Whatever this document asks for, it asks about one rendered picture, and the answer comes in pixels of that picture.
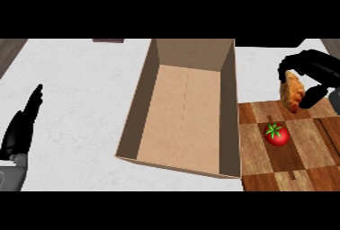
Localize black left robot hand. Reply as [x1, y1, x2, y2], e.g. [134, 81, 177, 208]
[0, 84, 46, 161]

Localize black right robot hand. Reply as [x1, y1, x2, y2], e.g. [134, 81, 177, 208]
[276, 49, 340, 110]

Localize golden brown croissant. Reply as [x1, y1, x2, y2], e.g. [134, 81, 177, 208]
[281, 70, 307, 114]

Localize wooden cutting board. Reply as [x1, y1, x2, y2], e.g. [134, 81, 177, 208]
[238, 97, 340, 192]

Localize open cardboard box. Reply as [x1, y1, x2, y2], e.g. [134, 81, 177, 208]
[114, 39, 242, 180]

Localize red tomato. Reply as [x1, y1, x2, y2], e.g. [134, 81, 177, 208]
[263, 122, 291, 147]

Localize dark brown block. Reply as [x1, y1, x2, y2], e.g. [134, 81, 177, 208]
[91, 39, 124, 44]

